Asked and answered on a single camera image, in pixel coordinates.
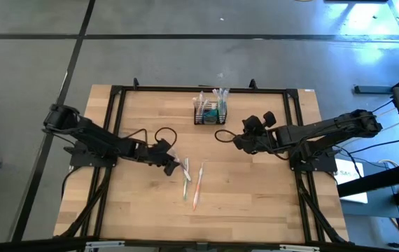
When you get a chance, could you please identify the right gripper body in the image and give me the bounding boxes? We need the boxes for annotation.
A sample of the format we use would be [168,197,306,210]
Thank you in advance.
[233,127,283,155]

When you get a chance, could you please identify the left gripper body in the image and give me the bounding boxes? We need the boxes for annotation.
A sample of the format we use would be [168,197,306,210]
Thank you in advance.
[136,141,176,164]

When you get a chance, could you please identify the black floor bar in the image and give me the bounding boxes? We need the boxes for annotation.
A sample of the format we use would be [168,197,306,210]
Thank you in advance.
[353,85,395,95]

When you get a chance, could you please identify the white paper sign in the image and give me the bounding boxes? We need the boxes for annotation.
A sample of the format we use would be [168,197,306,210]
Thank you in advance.
[334,158,369,204]

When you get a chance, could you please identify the black side beam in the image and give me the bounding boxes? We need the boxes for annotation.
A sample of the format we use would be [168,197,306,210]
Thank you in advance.
[337,160,399,197]

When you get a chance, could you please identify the black gantry crossbeam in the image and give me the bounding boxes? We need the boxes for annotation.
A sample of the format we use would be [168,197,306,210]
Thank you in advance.
[0,237,399,252]

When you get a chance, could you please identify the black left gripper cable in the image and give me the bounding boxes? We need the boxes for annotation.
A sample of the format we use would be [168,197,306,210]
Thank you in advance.
[154,126,179,148]

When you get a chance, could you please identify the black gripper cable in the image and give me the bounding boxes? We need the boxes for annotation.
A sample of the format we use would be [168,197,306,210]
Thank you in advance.
[214,128,237,144]
[154,126,179,148]

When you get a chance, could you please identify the black wire caddy basket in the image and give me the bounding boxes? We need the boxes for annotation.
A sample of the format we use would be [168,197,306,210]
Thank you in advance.
[194,100,228,126]

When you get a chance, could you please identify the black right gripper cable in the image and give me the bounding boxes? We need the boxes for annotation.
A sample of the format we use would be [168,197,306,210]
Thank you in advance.
[214,128,237,144]

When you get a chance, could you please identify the black aluminium table frame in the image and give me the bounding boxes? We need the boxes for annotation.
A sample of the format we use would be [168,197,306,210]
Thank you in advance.
[54,85,353,246]

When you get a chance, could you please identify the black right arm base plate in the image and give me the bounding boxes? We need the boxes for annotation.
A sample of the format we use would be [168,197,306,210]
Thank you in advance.
[288,145,338,173]

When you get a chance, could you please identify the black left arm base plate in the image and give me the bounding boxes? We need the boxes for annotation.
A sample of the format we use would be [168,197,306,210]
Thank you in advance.
[69,139,120,168]

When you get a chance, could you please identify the black base cable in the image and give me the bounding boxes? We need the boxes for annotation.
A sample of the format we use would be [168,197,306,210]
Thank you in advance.
[60,166,78,202]

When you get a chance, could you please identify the silver frame bracket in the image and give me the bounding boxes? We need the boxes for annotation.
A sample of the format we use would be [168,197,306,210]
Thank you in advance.
[279,244,321,252]
[85,240,126,251]

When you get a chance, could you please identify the black floor cable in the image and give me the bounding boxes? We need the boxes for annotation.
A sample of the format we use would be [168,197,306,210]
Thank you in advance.
[342,137,399,155]

